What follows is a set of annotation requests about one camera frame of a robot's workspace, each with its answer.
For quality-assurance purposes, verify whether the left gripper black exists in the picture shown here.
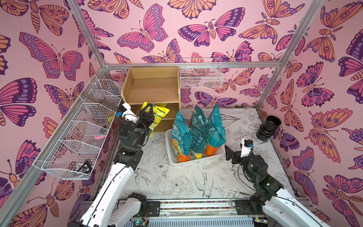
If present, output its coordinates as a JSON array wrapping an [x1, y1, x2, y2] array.
[[134, 104, 154, 150]]

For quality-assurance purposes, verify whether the yellow snack bag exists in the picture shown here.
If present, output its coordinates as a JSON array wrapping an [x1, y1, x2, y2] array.
[[147, 104, 170, 137]]

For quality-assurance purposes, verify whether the teal orange fertilizer bag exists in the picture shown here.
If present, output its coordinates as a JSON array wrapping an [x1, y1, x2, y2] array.
[[171, 110, 193, 163], [205, 104, 226, 157]]

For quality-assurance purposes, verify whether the white plastic basket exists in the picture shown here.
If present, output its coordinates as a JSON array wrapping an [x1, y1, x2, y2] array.
[[165, 129, 226, 166]]

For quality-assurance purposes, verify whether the black camera lens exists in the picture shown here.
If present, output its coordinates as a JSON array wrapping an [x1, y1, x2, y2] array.
[[256, 115, 282, 141]]

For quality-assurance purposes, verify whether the dark green yellow fertilizer bag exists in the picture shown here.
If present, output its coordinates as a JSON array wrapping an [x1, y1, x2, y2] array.
[[190, 106, 210, 159]]

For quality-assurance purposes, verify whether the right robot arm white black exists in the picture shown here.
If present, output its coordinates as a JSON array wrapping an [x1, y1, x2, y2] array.
[[225, 140, 327, 227]]

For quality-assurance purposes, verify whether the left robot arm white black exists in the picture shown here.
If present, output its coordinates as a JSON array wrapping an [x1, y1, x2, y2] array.
[[72, 103, 155, 227]]

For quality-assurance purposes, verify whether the wooden shelf unit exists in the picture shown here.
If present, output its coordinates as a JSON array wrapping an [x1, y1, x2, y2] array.
[[122, 66, 181, 132]]

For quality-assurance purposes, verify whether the pink item in rack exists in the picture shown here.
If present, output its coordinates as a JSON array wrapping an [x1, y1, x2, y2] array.
[[94, 135, 106, 140]]

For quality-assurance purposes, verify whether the black item in rack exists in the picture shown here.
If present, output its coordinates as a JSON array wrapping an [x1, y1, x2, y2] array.
[[77, 159, 93, 174]]

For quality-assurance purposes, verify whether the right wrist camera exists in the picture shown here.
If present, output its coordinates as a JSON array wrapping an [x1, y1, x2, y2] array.
[[240, 139, 254, 158]]

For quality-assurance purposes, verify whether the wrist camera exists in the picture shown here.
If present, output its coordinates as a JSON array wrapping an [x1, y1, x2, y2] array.
[[115, 102, 139, 123], [240, 139, 254, 158]]

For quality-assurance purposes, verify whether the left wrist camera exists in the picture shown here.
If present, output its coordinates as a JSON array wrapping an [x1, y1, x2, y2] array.
[[115, 102, 139, 123]]

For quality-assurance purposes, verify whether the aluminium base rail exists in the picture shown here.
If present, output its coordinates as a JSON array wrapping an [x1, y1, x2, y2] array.
[[82, 198, 315, 219]]

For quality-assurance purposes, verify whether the small white wire basket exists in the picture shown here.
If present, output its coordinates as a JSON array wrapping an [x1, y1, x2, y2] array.
[[179, 57, 224, 89]]

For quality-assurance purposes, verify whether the long white wire basket rack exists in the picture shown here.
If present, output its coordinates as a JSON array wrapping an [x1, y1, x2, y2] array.
[[33, 76, 122, 180]]

